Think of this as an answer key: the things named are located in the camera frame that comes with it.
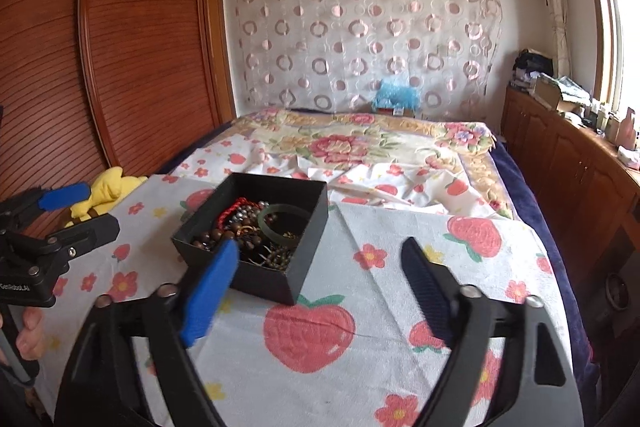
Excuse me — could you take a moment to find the black jewelry box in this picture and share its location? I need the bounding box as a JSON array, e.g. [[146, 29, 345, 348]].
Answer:
[[171, 173, 329, 306]]

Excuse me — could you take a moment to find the yellow plush toy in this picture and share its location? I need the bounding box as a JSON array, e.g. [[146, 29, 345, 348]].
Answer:
[[65, 167, 148, 228]]

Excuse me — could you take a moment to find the brown wooden bead bracelet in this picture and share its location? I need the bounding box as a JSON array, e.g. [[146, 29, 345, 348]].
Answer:
[[192, 213, 266, 253]]

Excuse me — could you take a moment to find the wooden side cabinet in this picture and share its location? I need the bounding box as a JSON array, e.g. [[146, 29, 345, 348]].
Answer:
[[499, 85, 640, 308]]

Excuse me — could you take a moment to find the pink circle patterned curtain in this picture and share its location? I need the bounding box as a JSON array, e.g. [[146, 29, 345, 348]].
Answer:
[[226, 0, 502, 120]]

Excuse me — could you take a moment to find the green jade bangle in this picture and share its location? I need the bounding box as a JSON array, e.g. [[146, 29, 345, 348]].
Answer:
[[257, 204, 311, 248]]

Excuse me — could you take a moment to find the clutter pile on cabinet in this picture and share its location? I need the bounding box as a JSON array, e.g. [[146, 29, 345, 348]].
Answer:
[[509, 49, 639, 170]]

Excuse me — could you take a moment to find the person's left hand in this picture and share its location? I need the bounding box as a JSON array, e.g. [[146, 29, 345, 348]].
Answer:
[[15, 308, 46, 361]]

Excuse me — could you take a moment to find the brown louvered wardrobe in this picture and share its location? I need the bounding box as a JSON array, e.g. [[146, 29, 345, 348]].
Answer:
[[1, 0, 235, 197]]

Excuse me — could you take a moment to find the blue bed cover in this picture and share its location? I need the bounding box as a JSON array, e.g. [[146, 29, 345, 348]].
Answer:
[[489, 141, 601, 408]]

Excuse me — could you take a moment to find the white strawberry print towel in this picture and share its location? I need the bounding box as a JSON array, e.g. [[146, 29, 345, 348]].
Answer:
[[36, 176, 570, 426]]

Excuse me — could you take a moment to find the strawberry print bed sheet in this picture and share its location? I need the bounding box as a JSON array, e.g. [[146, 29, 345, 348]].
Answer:
[[163, 132, 501, 218]]

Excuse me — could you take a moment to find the blue bubble wrap bundle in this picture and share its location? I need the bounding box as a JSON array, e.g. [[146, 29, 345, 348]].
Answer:
[[371, 78, 420, 114]]

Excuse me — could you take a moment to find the floral beige blanket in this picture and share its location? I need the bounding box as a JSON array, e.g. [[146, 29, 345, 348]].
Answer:
[[231, 108, 515, 219]]

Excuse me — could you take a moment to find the red cord bracelet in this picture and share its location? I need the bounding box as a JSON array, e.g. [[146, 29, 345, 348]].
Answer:
[[214, 196, 260, 233]]

